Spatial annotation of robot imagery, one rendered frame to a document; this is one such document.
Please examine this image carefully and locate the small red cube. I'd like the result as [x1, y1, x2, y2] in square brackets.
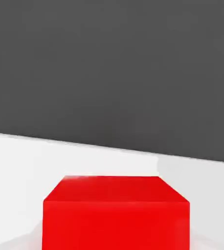
[42, 175, 191, 250]

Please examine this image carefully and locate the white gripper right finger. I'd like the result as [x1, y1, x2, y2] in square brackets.
[189, 228, 224, 250]

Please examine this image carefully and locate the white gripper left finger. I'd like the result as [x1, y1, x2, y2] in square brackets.
[0, 219, 44, 250]

